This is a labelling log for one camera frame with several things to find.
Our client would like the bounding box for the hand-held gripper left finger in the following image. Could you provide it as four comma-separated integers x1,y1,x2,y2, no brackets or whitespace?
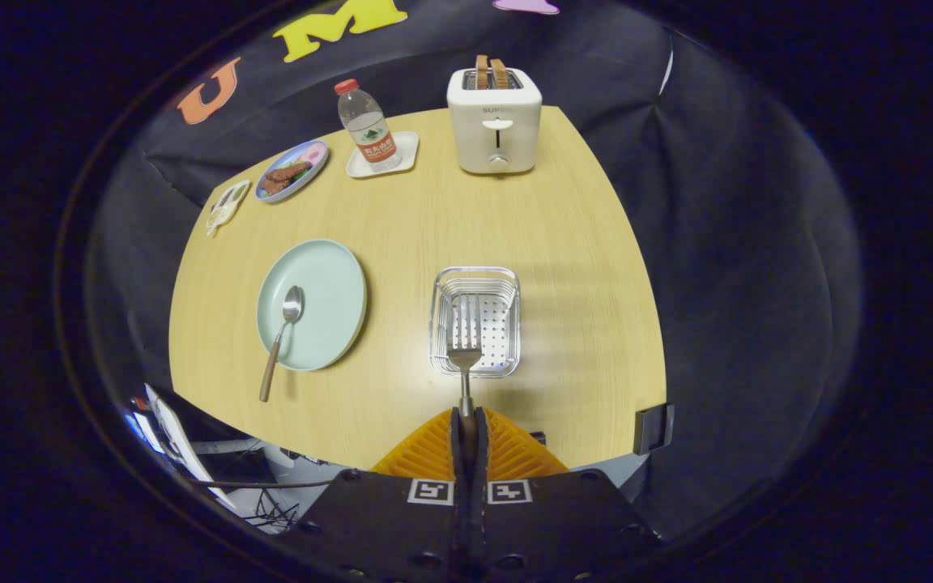
288,407,471,583

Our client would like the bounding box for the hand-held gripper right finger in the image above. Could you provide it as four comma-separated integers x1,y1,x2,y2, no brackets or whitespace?
471,407,666,583

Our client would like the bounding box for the metal fork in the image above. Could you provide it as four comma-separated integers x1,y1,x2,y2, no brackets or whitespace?
445,293,484,418

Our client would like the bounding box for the wooden handled metal spoon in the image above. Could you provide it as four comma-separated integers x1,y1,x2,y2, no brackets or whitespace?
259,285,305,403

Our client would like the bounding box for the perforated metal basket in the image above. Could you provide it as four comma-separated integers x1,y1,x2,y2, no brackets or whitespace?
429,266,522,379

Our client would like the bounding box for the grey table clamp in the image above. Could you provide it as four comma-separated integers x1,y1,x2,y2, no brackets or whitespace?
633,403,675,456

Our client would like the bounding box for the light green plate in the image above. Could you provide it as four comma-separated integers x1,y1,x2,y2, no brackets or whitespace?
255,238,369,372

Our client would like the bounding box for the white flat panel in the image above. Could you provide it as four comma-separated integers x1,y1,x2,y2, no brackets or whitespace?
145,384,228,503

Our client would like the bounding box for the white square coaster tray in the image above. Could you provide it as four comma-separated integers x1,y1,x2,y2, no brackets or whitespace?
345,131,420,179

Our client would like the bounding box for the black backdrop cloth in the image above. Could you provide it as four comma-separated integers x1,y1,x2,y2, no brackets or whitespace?
86,0,864,543

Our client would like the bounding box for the red capped water bottle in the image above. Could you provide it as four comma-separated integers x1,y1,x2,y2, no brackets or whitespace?
334,79,403,172

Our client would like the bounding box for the blue plate with food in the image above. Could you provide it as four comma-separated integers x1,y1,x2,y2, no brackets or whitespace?
255,140,330,203

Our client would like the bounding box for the white divided sauce dish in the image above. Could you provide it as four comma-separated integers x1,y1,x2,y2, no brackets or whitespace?
206,179,251,237

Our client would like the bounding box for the white toaster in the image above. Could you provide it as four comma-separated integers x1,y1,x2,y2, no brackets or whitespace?
446,66,543,175

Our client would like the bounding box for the black cable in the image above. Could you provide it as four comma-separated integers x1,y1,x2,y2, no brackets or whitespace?
191,478,338,491

